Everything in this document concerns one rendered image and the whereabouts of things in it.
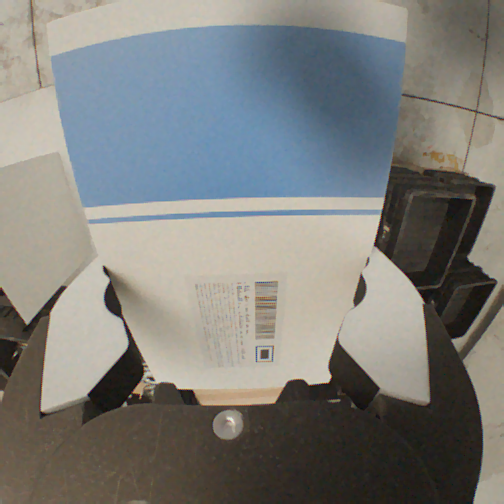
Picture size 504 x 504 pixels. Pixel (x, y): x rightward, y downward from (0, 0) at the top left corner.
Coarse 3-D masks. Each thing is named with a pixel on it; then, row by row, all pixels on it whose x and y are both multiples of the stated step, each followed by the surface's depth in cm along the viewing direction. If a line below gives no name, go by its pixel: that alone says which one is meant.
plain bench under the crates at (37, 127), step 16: (16, 96) 37; (32, 96) 38; (48, 96) 38; (0, 112) 38; (16, 112) 39; (32, 112) 39; (48, 112) 40; (0, 128) 40; (16, 128) 40; (32, 128) 41; (48, 128) 42; (0, 144) 42; (16, 144) 42; (32, 144) 43; (48, 144) 43; (64, 144) 44; (0, 160) 43; (16, 160) 44; (64, 160) 46; (80, 208) 52; (96, 256) 59; (80, 272) 61
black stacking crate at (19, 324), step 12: (0, 312) 50; (12, 312) 51; (48, 312) 53; (0, 324) 46; (12, 324) 47; (24, 324) 48; (36, 324) 49; (0, 348) 52; (12, 348) 57; (0, 360) 52; (12, 360) 57
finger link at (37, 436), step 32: (32, 352) 5; (32, 384) 5; (0, 416) 4; (32, 416) 4; (64, 416) 4; (96, 416) 5; (0, 448) 3; (32, 448) 3; (0, 480) 3; (32, 480) 3
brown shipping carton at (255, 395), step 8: (200, 392) 66; (208, 392) 66; (216, 392) 66; (224, 392) 66; (232, 392) 66; (240, 392) 66; (248, 392) 66; (256, 392) 66; (264, 392) 67; (272, 392) 67; (280, 392) 67; (200, 400) 69; (208, 400) 69; (216, 400) 69; (224, 400) 69; (232, 400) 69; (240, 400) 69; (248, 400) 69; (256, 400) 69; (264, 400) 70; (272, 400) 70
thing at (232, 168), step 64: (128, 0) 5; (192, 0) 5; (256, 0) 5; (320, 0) 5; (64, 64) 6; (128, 64) 6; (192, 64) 6; (256, 64) 6; (320, 64) 6; (384, 64) 6; (64, 128) 7; (128, 128) 7; (192, 128) 7; (256, 128) 7; (320, 128) 7; (384, 128) 7; (128, 192) 8; (192, 192) 8; (256, 192) 8; (320, 192) 8; (384, 192) 8; (128, 256) 9; (192, 256) 10; (256, 256) 10; (320, 256) 10; (128, 320) 11; (192, 320) 11; (256, 320) 12; (320, 320) 12; (192, 384) 15; (256, 384) 15
